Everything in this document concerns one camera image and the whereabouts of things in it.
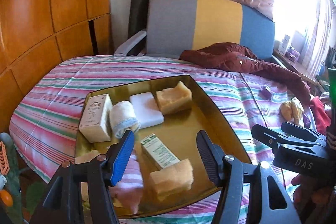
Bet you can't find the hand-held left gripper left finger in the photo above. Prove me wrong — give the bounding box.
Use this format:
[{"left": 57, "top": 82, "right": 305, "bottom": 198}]
[{"left": 31, "top": 130, "right": 135, "bottom": 224}]

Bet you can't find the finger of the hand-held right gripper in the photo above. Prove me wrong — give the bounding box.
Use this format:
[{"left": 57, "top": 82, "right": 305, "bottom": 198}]
[
  {"left": 251, "top": 124, "right": 327, "bottom": 154},
  {"left": 281, "top": 121, "right": 327, "bottom": 143}
]

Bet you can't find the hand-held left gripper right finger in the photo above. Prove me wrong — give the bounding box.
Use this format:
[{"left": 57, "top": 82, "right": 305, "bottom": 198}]
[{"left": 196, "top": 130, "right": 302, "bottom": 224}]

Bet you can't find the yellow fine sponge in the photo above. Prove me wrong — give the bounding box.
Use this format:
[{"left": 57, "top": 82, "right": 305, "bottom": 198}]
[{"left": 279, "top": 102, "right": 293, "bottom": 119}]

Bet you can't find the pink cloth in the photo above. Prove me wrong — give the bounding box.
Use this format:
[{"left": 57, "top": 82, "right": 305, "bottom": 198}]
[{"left": 113, "top": 151, "right": 145, "bottom": 214}]

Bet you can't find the green and white box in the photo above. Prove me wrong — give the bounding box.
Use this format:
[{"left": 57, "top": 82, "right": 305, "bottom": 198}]
[{"left": 140, "top": 133, "right": 181, "bottom": 170}]

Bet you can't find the gold metal tray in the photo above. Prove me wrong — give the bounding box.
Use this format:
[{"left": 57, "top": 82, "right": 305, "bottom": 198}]
[{"left": 75, "top": 75, "right": 254, "bottom": 219}]

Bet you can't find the white towel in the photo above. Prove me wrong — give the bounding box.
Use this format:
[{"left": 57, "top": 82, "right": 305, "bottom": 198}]
[{"left": 109, "top": 101, "right": 141, "bottom": 139}]

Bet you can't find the pale yellow coarse sponge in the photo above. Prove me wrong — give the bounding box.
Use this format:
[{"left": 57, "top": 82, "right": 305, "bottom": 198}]
[{"left": 149, "top": 158, "right": 195, "bottom": 202}]

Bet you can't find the cream cardboard box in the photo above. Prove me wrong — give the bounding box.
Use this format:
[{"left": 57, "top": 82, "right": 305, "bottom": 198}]
[{"left": 78, "top": 93, "right": 114, "bottom": 143}]

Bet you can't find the white soap block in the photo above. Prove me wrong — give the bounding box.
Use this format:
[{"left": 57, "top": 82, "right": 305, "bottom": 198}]
[{"left": 129, "top": 92, "right": 165, "bottom": 128}]

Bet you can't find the orange rough sponge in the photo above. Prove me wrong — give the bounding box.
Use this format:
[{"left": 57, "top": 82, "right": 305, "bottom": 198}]
[{"left": 156, "top": 81, "right": 193, "bottom": 115}]

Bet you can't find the person's right hand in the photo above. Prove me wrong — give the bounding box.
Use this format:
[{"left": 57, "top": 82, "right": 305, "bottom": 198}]
[{"left": 291, "top": 174, "right": 336, "bottom": 211}]

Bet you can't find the yellow striped sock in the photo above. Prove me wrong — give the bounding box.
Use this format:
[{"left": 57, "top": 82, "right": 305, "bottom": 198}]
[{"left": 290, "top": 97, "right": 306, "bottom": 126}]

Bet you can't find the red blanket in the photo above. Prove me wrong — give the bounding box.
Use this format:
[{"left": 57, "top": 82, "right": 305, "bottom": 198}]
[{"left": 310, "top": 97, "right": 331, "bottom": 135}]

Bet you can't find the small purple object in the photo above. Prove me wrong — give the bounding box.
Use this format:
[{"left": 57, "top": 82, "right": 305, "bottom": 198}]
[{"left": 260, "top": 85, "right": 273, "bottom": 101}]

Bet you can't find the wooden desk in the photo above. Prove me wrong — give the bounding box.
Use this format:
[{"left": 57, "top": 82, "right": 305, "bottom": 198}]
[{"left": 273, "top": 48, "right": 318, "bottom": 85}]

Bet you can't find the purple box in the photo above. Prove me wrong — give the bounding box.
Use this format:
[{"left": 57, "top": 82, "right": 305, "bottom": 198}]
[{"left": 286, "top": 46, "right": 300, "bottom": 59}]

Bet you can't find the white upright box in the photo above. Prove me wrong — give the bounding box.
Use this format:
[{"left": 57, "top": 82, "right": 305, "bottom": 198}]
[{"left": 278, "top": 34, "right": 292, "bottom": 56}]

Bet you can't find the maroon puffer jacket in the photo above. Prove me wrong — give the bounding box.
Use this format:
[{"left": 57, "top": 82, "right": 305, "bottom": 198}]
[{"left": 179, "top": 42, "right": 311, "bottom": 106}]

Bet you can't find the striped bed sheet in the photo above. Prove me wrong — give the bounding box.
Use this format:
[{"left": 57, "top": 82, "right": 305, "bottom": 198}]
[{"left": 9, "top": 55, "right": 328, "bottom": 224}]

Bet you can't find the striped sheer curtain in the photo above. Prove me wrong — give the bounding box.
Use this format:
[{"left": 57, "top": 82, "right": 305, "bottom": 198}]
[{"left": 304, "top": 0, "right": 336, "bottom": 77}]

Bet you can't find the green printed mat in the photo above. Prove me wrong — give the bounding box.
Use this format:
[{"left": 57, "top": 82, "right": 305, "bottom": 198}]
[{"left": 0, "top": 132, "right": 48, "bottom": 224}]

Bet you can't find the orange plastic toy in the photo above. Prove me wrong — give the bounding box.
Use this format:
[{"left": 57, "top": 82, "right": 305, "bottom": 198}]
[{"left": 0, "top": 141, "right": 10, "bottom": 172}]

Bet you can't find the grey yellow blue chair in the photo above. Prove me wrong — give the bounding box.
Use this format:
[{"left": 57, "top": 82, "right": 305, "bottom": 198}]
[{"left": 114, "top": 0, "right": 276, "bottom": 60}]

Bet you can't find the black rolled mat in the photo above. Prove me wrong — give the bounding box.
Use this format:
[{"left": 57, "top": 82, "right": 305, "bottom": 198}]
[{"left": 127, "top": 0, "right": 153, "bottom": 42}]

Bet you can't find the wooden wardrobe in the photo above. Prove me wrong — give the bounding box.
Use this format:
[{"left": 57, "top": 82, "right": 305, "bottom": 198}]
[{"left": 0, "top": 0, "right": 112, "bottom": 132}]

